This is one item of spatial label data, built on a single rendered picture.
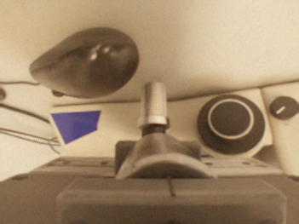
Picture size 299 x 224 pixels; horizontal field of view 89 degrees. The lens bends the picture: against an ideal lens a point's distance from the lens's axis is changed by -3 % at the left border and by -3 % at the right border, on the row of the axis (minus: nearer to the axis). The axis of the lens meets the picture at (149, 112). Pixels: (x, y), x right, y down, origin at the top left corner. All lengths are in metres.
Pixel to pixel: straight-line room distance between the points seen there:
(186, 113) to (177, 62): 0.08
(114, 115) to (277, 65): 0.20
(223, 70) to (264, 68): 0.04
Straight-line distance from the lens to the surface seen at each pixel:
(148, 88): 0.16
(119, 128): 0.22
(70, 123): 0.27
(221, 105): 0.17
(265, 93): 0.23
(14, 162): 0.67
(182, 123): 0.21
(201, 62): 0.17
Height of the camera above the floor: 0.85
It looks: 21 degrees down
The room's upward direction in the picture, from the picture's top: 180 degrees counter-clockwise
